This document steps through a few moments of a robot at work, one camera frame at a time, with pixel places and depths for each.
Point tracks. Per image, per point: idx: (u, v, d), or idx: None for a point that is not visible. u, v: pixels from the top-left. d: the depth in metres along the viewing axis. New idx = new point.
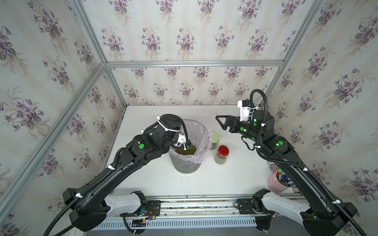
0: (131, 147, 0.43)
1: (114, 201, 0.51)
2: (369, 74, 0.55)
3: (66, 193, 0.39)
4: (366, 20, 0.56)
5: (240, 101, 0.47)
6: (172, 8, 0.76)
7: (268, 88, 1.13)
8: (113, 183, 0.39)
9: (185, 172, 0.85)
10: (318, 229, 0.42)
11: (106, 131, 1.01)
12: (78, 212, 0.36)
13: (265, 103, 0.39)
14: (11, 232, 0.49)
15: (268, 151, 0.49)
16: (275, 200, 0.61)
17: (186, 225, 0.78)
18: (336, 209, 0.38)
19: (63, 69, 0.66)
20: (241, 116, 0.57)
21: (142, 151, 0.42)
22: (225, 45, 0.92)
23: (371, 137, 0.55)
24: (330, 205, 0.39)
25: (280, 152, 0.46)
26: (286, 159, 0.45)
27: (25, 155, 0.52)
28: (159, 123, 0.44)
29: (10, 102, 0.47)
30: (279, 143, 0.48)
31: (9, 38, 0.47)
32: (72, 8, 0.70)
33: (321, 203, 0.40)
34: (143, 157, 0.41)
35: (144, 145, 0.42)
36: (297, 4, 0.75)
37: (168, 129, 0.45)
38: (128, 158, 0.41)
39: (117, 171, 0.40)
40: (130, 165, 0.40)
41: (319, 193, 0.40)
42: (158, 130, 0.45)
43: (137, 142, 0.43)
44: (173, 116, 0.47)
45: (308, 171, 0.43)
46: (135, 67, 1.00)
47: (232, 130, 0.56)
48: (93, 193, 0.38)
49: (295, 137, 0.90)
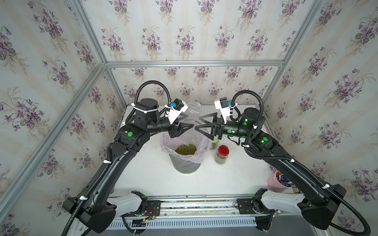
0: (120, 138, 0.43)
1: (117, 200, 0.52)
2: (369, 74, 0.55)
3: (66, 203, 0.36)
4: (366, 20, 0.56)
5: (218, 101, 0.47)
6: (172, 8, 0.76)
7: (268, 88, 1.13)
8: (114, 178, 0.40)
9: (185, 173, 0.86)
10: (317, 218, 0.43)
11: (106, 131, 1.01)
12: (89, 212, 0.36)
13: (258, 99, 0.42)
14: (12, 232, 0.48)
15: (256, 149, 0.49)
16: (274, 197, 0.61)
17: (186, 225, 0.78)
18: (328, 193, 0.39)
19: (63, 69, 0.66)
20: (223, 115, 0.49)
21: (132, 137, 0.43)
22: (225, 45, 0.92)
23: (371, 136, 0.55)
24: (321, 191, 0.40)
25: (267, 148, 0.47)
26: (273, 154, 0.47)
27: (25, 155, 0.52)
28: (137, 109, 0.44)
29: (10, 102, 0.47)
30: (264, 140, 0.50)
31: (9, 38, 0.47)
32: (72, 8, 0.70)
33: (314, 191, 0.41)
34: (136, 143, 0.42)
35: (132, 132, 0.44)
36: (297, 3, 0.75)
37: (147, 110, 0.45)
38: (121, 147, 0.42)
39: (114, 163, 0.40)
40: (125, 154, 0.41)
41: (310, 182, 0.42)
42: (138, 115, 0.45)
43: (124, 132, 0.44)
44: (144, 100, 0.47)
45: (295, 162, 0.45)
46: (135, 67, 1.00)
47: (219, 137, 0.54)
48: (97, 191, 0.38)
49: (295, 137, 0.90)
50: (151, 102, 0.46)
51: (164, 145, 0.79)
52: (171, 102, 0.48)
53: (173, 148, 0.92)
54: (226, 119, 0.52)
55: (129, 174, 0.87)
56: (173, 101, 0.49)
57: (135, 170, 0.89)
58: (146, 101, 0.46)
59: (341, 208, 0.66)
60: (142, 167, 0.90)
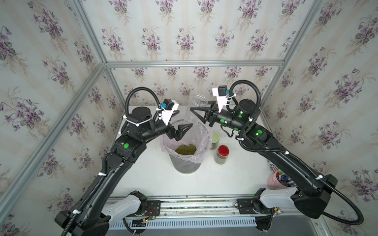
0: (116, 151, 0.43)
1: (112, 209, 0.51)
2: (369, 74, 0.55)
3: (59, 217, 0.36)
4: (366, 20, 0.56)
5: (216, 88, 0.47)
6: (172, 8, 0.76)
7: (268, 88, 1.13)
8: (109, 190, 0.40)
9: (185, 173, 0.86)
10: (308, 208, 0.44)
11: (106, 131, 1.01)
12: (81, 226, 0.35)
13: (256, 92, 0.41)
14: (11, 232, 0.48)
15: (250, 142, 0.48)
16: (271, 194, 0.63)
17: (186, 225, 0.78)
18: (321, 184, 0.40)
19: (63, 69, 0.66)
20: (218, 103, 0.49)
21: (128, 149, 0.43)
22: (225, 45, 0.92)
23: (371, 136, 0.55)
24: (314, 182, 0.40)
25: (261, 141, 0.46)
26: (267, 146, 0.46)
27: (25, 155, 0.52)
28: (129, 121, 0.42)
29: (10, 102, 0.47)
30: (258, 132, 0.48)
31: (9, 38, 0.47)
32: (72, 8, 0.70)
33: (307, 182, 0.42)
34: (132, 154, 0.43)
35: (129, 144, 0.44)
36: (297, 3, 0.75)
37: (140, 122, 0.43)
38: (117, 159, 0.42)
39: (109, 175, 0.40)
40: (120, 166, 0.41)
41: (304, 173, 0.42)
42: (131, 126, 0.44)
43: (120, 143, 0.44)
44: (136, 110, 0.45)
45: (290, 154, 0.44)
46: (135, 67, 1.00)
47: (210, 124, 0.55)
48: (91, 205, 0.37)
49: (295, 137, 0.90)
50: (143, 112, 0.44)
51: (164, 145, 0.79)
52: (161, 104, 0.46)
53: (173, 148, 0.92)
54: (222, 108, 0.50)
55: (129, 174, 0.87)
56: (163, 102, 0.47)
57: (135, 170, 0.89)
58: (138, 111, 0.44)
59: (342, 209, 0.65)
60: (141, 167, 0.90)
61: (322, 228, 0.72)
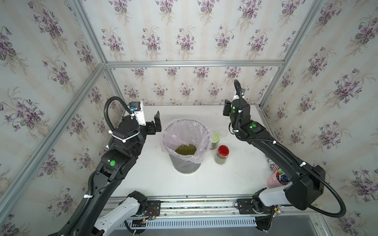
0: (102, 169, 0.41)
1: (107, 221, 0.50)
2: (369, 74, 0.55)
3: None
4: (366, 20, 0.56)
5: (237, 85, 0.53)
6: (172, 8, 0.76)
7: (268, 88, 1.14)
8: (98, 210, 0.38)
9: (185, 173, 0.86)
10: (295, 197, 0.45)
11: (106, 132, 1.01)
12: None
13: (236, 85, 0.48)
14: (11, 232, 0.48)
15: (244, 134, 0.56)
16: (268, 191, 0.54)
17: (186, 225, 0.78)
18: (305, 171, 0.43)
19: (63, 69, 0.66)
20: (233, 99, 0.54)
21: (115, 167, 0.40)
22: (225, 45, 0.92)
23: (371, 136, 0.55)
24: (298, 168, 0.44)
25: (254, 132, 0.54)
26: (259, 136, 0.52)
27: (25, 155, 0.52)
28: (114, 136, 0.39)
29: (10, 102, 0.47)
30: (252, 126, 0.56)
31: (9, 38, 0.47)
32: (72, 8, 0.70)
33: (291, 167, 0.45)
34: (119, 172, 0.40)
35: (115, 162, 0.41)
36: (297, 4, 0.75)
37: (126, 137, 0.40)
38: (103, 179, 0.40)
39: (96, 196, 0.38)
40: (108, 185, 0.39)
41: (288, 160, 0.46)
42: (116, 141, 0.40)
43: (106, 161, 0.41)
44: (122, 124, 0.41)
45: (277, 143, 0.50)
46: (135, 67, 1.00)
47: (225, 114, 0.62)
48: (78, 228, 0.36)
49: (295, 137, 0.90)
50: (130, 125, 0.41)
51: (164, 145, 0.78)
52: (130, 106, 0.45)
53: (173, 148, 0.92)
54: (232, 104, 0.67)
55: (128, 174, 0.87)
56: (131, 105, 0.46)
57: (135, 170, 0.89)
58: (123, 125, 0.41)
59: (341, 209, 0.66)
60: (141, 167, 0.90)
61: (321, 228, 0.71)
